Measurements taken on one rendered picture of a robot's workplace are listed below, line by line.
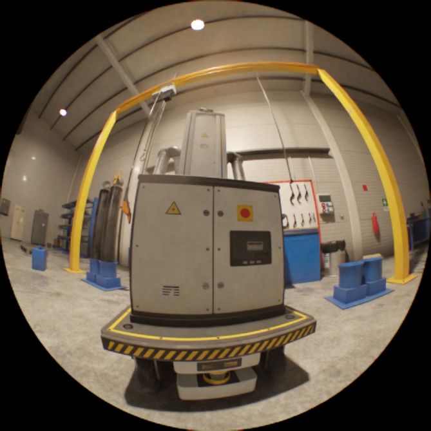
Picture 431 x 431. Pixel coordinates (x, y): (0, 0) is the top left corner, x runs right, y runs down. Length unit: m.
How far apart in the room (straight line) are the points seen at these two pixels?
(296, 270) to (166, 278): 2.43
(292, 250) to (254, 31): 6.88
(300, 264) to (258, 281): 2.22
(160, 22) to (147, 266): 7.09
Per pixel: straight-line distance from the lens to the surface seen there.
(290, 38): 7.20
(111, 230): 2.31
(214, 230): 0.50
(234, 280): 0.52
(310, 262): 2.81
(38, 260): 3.14
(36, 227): 10.83
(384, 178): 2.48
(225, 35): 6.77
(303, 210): 4.13
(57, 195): 11.91
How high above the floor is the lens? 0.57
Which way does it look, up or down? 14 degrees up
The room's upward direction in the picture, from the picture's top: straight up
